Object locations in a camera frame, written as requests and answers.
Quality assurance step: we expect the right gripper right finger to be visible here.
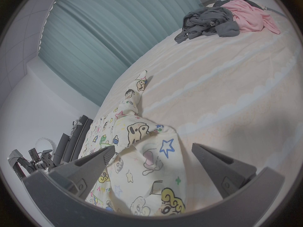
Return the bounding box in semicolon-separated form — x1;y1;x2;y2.
191;143;257;199

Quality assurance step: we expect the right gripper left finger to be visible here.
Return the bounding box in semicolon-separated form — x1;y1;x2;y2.
50;145;116;199

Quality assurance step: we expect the white printed pyjama top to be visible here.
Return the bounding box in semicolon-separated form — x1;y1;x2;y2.
84;70;187;216

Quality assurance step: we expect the bed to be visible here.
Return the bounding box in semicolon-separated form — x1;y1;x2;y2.
77;0;303;212

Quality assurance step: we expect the blue-green curtain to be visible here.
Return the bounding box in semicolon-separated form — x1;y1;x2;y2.
38;0;206;107

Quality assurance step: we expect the dark grey garment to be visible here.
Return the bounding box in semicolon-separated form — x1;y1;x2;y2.
174;7;240;44

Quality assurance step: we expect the pink garment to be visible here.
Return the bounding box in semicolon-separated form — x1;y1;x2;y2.
221;0;281;35

